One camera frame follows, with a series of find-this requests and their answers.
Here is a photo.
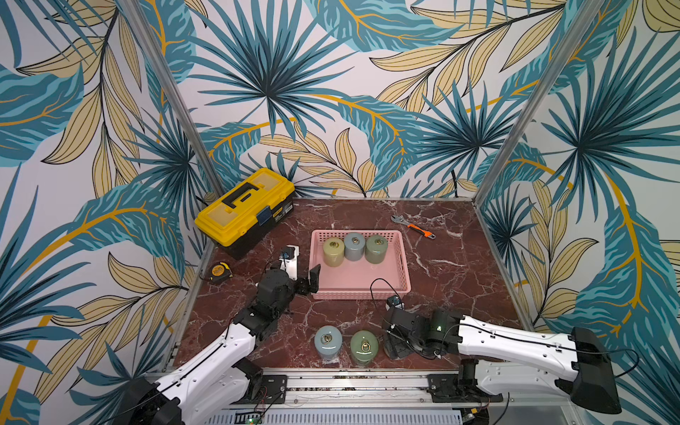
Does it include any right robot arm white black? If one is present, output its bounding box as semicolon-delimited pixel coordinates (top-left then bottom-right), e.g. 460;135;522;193
382;306;623;414

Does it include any green tea canister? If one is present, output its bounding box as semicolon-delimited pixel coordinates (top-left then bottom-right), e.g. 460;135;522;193
350;330;380;367
364;235;389;265

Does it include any left aluminium corner post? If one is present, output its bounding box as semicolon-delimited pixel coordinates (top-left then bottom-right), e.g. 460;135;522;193
120;0;225;196

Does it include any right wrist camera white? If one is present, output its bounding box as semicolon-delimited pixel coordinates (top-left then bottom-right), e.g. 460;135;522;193
385;295;404;310

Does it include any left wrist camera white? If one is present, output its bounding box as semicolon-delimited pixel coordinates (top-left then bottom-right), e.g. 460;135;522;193
279;244;299;281

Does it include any blue-grey tea canister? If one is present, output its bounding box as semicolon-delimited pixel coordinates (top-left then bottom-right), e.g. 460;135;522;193
344;232;366;261
313;325;343;361

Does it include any pink plastic basket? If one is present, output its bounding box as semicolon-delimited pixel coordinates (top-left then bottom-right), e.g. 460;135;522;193
309;229;412;300

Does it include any yellow black tape measure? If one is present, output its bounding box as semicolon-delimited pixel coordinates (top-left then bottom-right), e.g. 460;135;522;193
208;261;233;284

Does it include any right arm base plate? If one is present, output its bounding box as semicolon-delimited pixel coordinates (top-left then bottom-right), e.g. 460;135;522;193
427;374;504;406

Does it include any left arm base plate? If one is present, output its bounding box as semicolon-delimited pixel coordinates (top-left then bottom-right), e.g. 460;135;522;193
234;375;289;407

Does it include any right aluminium corner post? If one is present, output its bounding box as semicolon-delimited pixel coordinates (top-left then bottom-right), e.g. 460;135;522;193
473;0;605;211

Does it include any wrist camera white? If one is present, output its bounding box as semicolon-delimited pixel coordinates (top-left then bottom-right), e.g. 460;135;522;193
279;244;299;281
385;295;404;310

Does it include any aluminium front rail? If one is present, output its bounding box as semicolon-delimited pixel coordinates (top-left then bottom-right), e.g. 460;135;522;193
124;368;585;425

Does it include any aluminium corner post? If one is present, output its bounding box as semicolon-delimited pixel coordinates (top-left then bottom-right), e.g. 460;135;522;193
473;0;605;211
120;0;225;196

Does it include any yellow black toolbox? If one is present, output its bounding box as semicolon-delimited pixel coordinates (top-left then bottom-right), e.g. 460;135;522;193
195;168;295;260

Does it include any olive tea canister back left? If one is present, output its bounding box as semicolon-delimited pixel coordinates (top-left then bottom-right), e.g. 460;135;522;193
322;237;345;267

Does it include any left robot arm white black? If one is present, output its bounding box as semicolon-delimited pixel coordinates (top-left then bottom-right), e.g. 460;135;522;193
102;260;322;424

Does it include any orange handled adjustable wrench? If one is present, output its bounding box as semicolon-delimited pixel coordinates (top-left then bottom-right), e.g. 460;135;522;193
391;215;436;240

